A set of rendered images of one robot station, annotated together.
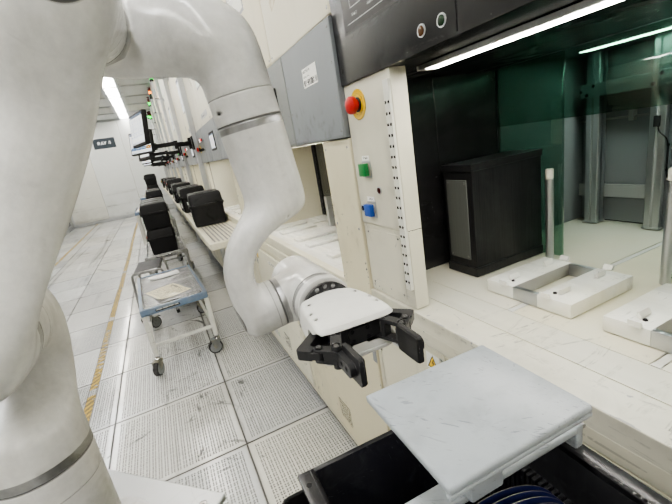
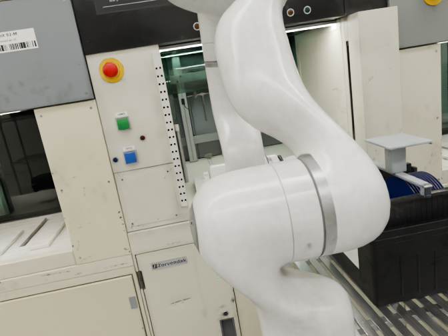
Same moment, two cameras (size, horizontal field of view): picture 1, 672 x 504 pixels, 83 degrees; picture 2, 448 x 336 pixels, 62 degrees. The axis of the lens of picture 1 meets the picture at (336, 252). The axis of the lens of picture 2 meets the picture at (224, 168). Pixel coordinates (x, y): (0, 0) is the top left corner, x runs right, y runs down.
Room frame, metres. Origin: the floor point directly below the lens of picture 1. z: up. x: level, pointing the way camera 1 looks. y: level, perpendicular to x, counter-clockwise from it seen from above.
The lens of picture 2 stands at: (0.37, 0.85, 1.30)
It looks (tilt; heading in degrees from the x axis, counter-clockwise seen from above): 14 degrees down; 287
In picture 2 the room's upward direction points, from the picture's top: 9 degrees counter-clockwise
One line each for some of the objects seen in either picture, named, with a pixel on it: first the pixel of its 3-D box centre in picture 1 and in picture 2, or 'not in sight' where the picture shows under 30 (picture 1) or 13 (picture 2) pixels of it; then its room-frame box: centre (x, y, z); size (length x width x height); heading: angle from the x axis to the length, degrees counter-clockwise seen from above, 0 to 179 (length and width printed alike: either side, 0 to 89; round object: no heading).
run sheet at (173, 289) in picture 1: (167, 290); not in sight; (2.57, 1.22, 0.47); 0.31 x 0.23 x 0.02; 45
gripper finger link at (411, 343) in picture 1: (412, 334); not in sight; (0.38, -0.07, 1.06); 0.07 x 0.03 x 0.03; 21
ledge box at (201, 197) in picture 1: (205, 207); not in sight; (3.16, 0.99, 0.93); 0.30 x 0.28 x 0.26; 20
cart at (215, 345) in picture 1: (178, 310); not in sight; (2.74, 1.26, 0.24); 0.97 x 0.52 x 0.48; 26
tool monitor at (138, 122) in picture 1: (160, 132); not in sight; (3.57, 1.35, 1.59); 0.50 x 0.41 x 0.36; 113
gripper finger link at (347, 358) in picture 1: (338, 362); not in sight; (0.35, 0.02, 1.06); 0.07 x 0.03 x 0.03; 21
